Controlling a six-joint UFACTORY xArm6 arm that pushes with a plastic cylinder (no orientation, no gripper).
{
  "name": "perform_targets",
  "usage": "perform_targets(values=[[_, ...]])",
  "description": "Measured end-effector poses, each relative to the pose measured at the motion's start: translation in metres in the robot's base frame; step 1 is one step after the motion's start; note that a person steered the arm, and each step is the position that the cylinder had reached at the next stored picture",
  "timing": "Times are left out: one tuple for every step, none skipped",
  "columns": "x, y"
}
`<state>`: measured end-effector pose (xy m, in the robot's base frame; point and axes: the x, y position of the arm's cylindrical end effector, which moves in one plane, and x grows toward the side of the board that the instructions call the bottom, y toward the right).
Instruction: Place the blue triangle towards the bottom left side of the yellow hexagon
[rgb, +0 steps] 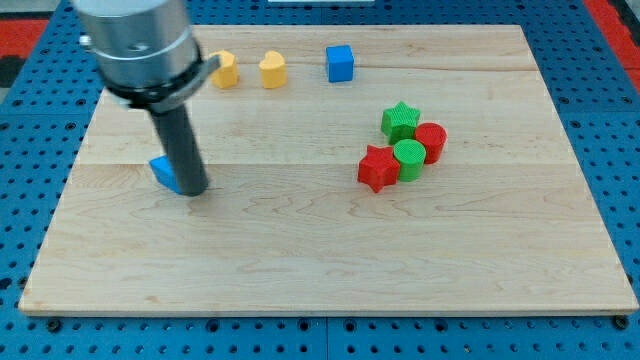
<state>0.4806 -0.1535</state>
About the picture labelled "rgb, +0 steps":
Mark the blue triangle block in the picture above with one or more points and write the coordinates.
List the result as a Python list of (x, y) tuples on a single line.
[(161, 168)]

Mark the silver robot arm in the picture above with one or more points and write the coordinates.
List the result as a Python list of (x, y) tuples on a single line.
[(146, 51)]

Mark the yellow hexagon block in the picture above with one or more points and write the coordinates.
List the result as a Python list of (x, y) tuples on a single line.
[(227, 75)]

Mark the wooden board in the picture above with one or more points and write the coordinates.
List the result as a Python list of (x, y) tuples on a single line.
[(502, 225)]

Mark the red star block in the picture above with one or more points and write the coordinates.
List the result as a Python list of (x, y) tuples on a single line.
[(378, 168)]

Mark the green cylinder block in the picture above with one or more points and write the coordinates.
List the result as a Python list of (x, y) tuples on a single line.
[(411, 155)]

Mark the green star block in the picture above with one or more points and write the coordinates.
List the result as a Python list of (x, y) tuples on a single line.
[(399, 122)]

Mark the yellow heart block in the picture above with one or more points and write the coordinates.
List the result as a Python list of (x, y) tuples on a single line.
[(273, 70)]

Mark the red cylinder block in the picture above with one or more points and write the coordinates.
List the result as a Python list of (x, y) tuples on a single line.
[(433, 137)]

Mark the blue cube block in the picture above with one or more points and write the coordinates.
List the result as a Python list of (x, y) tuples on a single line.
[(339, 63)]

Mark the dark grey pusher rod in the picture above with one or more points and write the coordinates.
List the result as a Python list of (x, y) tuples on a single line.
[(180, 146)]

